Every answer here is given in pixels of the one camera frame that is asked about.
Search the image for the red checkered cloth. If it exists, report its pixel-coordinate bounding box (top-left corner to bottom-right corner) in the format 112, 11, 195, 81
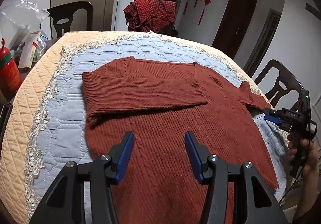
124, 0, 176, 33

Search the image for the dark brown door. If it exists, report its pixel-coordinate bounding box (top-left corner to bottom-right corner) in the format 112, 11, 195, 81
212, 0, 257, 59

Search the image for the dark wooden chair left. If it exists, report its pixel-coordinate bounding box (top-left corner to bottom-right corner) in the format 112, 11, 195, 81
46, 1, 93, 38

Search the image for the clear plastic bag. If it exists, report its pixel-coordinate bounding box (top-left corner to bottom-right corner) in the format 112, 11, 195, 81
1, 0, 50, 48

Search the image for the blue quilted table cover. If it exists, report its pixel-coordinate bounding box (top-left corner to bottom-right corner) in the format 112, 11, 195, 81
0, 30, 292, 224

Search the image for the red thermos bottle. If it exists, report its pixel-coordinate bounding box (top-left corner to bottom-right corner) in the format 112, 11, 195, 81
0, 38, 22, 100

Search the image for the white medicine box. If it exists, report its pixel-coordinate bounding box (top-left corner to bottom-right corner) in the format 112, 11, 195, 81
18, 31, 41, 69

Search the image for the dark wooden chair right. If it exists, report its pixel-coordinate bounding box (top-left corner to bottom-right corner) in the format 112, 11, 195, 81
254, 59, 304, 108

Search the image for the person's right hand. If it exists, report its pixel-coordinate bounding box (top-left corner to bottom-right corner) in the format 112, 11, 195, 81
287, 134, 319, 178

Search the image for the rust red knit sweater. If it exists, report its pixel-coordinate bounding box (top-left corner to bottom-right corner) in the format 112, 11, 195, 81
82, 57, 278, 223

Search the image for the dark wooden chair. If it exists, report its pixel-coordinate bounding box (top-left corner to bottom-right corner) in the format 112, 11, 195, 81
254, 59, 304, 108
46, 1, 93, 38

